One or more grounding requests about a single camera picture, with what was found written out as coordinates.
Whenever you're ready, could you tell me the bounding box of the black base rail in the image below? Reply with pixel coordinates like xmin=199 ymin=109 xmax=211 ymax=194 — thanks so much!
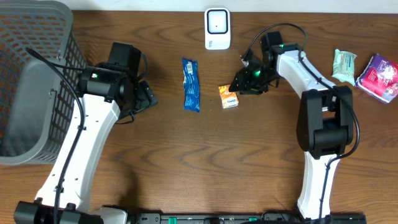
xmin=127 ymin=211 xmax=367 ymax=224

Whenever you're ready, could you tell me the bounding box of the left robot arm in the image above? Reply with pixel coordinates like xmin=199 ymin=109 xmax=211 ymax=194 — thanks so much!
xmin=14 ymin=65 xmax=157 ymax=223

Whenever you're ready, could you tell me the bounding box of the blue snack bar wrapper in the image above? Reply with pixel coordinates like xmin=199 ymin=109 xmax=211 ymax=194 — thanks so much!
xmin=182 ymin=58 xmax=200 ymax=113

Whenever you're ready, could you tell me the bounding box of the orange tissue packet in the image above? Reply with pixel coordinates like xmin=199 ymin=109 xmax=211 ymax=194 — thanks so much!
xmin=218 ymin=85 xmax=239 ymax=109

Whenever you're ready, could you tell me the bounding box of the red purple snack packet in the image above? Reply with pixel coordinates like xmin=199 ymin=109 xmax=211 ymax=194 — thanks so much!
xmin=355 ymin=54 xmax=397 ymax=103

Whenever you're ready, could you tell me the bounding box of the grey plastic mesh basket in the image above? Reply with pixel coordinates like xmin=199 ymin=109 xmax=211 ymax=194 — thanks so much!
xmin=1 ymin=1 xmax=86 ymax=166

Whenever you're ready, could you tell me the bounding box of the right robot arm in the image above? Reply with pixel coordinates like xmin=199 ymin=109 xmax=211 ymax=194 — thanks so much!
xmin=229 ymin=43 xmax=359 ymax=223

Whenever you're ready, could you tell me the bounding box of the teal wet wipes packet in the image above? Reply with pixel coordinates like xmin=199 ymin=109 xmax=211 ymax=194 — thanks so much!
xmin=332 ymin=49 xmax=357 ymax=86

